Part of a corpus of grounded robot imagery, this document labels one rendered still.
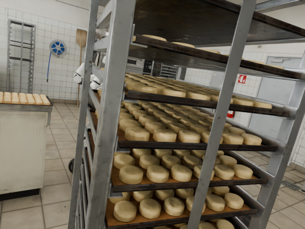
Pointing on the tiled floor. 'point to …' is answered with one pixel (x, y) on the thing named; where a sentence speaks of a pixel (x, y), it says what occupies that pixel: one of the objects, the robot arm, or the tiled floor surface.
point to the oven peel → (81, 34)
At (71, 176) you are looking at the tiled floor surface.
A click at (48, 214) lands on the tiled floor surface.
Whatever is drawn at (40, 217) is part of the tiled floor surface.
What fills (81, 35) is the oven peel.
